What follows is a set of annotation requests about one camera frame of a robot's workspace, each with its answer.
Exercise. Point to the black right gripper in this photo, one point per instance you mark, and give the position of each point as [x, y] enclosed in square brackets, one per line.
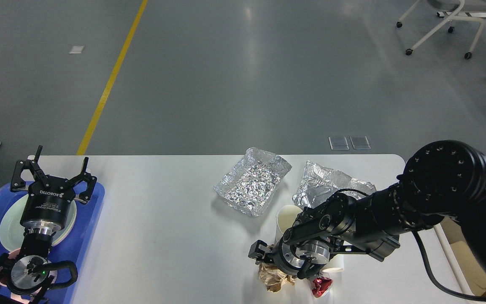
[304, 260]

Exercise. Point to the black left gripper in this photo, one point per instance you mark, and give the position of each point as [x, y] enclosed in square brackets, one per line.
[48, 207]

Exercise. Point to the brown paper ball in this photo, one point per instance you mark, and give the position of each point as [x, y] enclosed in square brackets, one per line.
[273, 277]

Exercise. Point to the mint green plate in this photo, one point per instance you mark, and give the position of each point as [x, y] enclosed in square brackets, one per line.
[12, 232]

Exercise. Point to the foil tray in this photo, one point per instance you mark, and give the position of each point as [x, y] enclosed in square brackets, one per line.
[251, 183]

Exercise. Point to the foil sheet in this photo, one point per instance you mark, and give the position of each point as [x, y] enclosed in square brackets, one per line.
[318, 183]

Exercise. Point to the brown paper bag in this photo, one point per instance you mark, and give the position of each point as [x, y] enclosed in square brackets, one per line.
[471, 269]

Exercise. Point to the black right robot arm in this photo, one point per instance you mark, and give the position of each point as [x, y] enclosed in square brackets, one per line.
[372, 225]

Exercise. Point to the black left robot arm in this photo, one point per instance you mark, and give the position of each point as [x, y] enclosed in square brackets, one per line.
[38, 241]

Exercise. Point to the white paper cup upright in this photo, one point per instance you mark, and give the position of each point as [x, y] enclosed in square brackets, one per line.
[285, 218]

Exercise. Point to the red foil wrapper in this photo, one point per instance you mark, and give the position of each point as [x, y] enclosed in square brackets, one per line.
[320, 286]

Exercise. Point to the white paper cup inverted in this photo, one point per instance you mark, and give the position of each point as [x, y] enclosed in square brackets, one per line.
[335, 265]

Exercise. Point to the beige plastic bin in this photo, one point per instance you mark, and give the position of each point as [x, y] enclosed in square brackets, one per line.
[449, 232]

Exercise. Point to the white rolling chair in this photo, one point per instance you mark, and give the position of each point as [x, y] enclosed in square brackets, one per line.
[455, 10]

